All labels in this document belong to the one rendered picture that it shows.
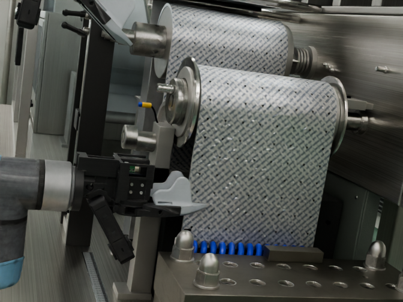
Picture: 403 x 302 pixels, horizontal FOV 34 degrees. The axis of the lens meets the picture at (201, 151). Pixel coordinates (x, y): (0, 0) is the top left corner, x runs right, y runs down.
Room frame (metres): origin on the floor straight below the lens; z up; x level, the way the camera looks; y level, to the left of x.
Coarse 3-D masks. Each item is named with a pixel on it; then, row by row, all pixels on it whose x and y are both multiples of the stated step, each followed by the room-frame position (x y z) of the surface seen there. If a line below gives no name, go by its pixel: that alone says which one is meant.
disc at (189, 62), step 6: (186, 60) 1.08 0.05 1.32; (192, 60) 1.04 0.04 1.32; (180, 66) 1.11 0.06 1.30; (186, 66) 1.07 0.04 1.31; (192, 66) 1.04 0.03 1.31; (192, 72) 1.03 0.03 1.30; (198, 72) 1.02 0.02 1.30; (198, 78) 1.01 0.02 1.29; (198, 84) 1.00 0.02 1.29; (198, 90) 1.00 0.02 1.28; (198, 96) 1.00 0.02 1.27; (198, 102) 1.00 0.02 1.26; (192, 108) 1.01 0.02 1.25; (192, 114) 1.00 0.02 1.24; (192, 120) 1.00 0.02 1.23; (192, 126) 1.00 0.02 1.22; (186, 132) 1.02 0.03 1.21; (192, 132) 1.01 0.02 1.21; (174, 138) 1.08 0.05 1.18; (180, 138) 1.05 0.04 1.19; (186, 138) 1.02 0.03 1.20; (180, 144) 1.04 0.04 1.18
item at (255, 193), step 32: (192, 160) 1.01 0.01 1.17; (224, 160) 1.02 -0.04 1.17; (256, 160) 1.04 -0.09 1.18; (288, 160) 1.06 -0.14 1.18; (320, 160) 1.07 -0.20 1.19; (192, 192) 1.01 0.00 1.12; (224, 192) 1.03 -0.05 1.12; (256, 192) 1.04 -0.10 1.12; (288, 192) 1.06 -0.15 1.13; (320, 192) 1.08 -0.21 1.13; (192, 224) 1.01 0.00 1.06; (224, 224) 1.03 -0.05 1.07; (256, 224) 1.05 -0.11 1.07; (288, 224) 1.06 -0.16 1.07
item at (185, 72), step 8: (184, 72) 1.07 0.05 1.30; (192, 80) 1.02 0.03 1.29; (192, 88) 1.02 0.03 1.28; (192, 96) 1.01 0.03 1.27; (336, 96) 1.10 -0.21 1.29; (192, 104) 1.01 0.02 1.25; (336, 104) 1.09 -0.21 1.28; (184, 120) 1.03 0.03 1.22; (336, 120) 1.09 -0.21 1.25; (176, 128) 1.07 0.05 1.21; (184, 128) 1.02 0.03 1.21; (336, 128) 1.09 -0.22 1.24; (176, 136) 1.06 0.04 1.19; (192, 136) 1.04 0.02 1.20
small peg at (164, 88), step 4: (160, 84) 1.04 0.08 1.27; (164, 84) 1.04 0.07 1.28; (168, 84) 1.04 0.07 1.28; (172, 84) 1.05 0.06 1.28; (156, 88) 1.04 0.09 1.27; (160, 88) 1.04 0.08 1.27; (164, 88) 1.04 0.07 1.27; (168, 88) 1.04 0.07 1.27; (172, 88) 1.04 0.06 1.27; (168, 92) 1.04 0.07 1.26; (172, 92) 1.04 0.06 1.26
